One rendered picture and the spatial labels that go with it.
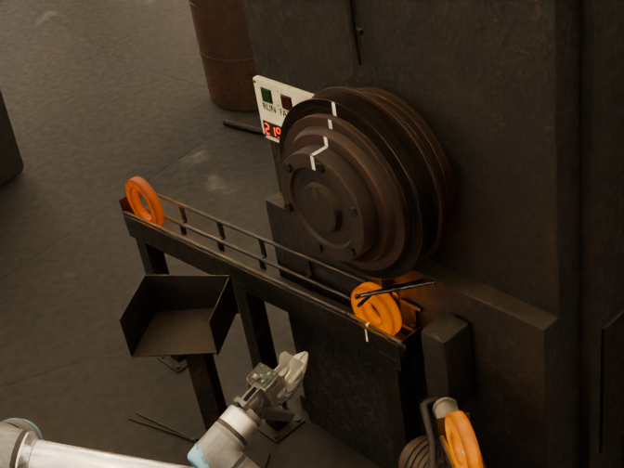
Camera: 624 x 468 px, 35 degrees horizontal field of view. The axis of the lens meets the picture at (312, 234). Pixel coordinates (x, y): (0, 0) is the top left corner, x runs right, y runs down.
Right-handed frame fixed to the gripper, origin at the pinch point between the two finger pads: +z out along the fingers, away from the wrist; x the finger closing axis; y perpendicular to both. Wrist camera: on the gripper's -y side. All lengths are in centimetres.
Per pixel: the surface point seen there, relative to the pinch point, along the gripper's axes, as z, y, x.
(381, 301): 23.6, -2.8, -4.2
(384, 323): 21.4, -9.4, -4.5
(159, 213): 21, -15, 100
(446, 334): 23.4, -2.3, -25.8
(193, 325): -5, -14, 51
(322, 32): 55, 52, 18
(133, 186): 22, -8, 110
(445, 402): 11.2, -9.5, -32.6
